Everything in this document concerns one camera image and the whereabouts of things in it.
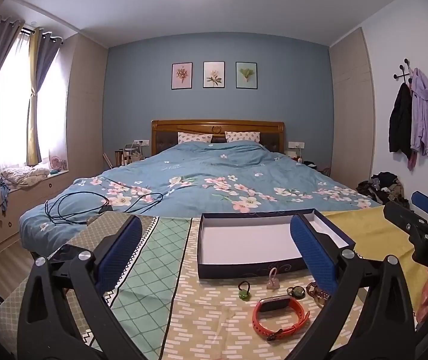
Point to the patchwork patterned tablecloth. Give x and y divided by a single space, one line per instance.
206 318

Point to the white flower framed picture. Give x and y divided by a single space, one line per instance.
214 74

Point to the navy shallow cardboard box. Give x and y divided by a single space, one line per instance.
247 240

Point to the pink stone charm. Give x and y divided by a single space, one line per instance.
273 284

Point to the black wall coat rack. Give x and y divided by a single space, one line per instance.
405 69

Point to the cosmetics organizer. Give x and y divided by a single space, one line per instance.
131 153

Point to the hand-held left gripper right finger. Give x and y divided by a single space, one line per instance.
311 255

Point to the white patterned pillow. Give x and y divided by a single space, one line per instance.
242 137
195 137

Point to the orange smartwatch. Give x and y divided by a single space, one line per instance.
262 322

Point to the yellow curtain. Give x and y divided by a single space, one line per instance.
34 82

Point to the cream laundry pile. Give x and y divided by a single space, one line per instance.
24 176

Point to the green leaf framed picture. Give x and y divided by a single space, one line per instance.
246 75

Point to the white wall socket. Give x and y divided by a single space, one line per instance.
296 144
141 143

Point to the blue floral duvet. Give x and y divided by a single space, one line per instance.
206 168

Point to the pink hanging garment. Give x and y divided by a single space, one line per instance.
412 161

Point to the small pink fan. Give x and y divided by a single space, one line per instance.
56 164

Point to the purple jacket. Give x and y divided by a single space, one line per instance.
425 120

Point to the dark clothes pile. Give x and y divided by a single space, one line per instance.
382 187

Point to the black jacket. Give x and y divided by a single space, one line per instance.
400 120

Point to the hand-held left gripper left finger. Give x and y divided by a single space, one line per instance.
120 255

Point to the pink flower framed picture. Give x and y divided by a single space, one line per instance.
182 75

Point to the beige wardrobe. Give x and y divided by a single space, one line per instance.
350 112
86 112

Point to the wooden headboard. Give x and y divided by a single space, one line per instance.
217 125

